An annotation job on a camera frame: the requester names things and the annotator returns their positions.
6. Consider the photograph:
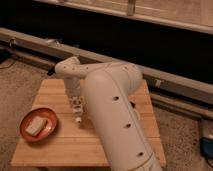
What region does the orange ceramic bowl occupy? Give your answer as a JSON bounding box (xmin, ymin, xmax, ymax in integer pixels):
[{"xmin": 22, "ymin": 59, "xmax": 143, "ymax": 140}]
[{"xmin": 19, "ymin": 108, "xmax": 58, "ymax": 142}]

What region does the blue object on floor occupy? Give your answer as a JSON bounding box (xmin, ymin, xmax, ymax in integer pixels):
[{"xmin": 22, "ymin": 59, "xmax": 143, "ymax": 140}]
[{"xmin": 200, "ymin": 137, "xmax": 213, "ymax": 159}]

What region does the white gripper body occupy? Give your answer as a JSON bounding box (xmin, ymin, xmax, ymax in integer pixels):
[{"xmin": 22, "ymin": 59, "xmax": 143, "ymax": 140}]
[{"xmin": 64, "ymin": 77, "xmax": 81, "ymax": 98}]

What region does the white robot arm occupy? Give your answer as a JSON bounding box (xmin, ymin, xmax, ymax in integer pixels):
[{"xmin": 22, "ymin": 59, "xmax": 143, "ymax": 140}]
[{"xmin": 55, "ymin": 57, "xmax": 162, "ymax": 171}]

